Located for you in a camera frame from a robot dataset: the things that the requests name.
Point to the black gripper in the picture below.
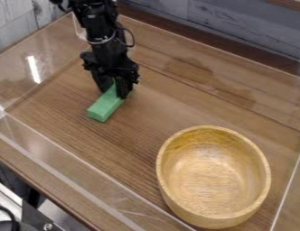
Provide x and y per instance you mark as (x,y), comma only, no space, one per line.
(107,61)

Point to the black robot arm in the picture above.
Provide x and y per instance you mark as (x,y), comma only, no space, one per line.
(97,16)

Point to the black metal frame bracket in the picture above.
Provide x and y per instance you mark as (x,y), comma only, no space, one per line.
(46,217)

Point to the clear acrylic tray wall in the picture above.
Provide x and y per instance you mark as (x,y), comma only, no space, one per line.
(95,167)

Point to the brown wooden bowl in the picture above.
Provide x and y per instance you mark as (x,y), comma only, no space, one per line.
(213,176)

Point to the green rectangular block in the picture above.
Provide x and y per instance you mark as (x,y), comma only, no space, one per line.
(105,106)

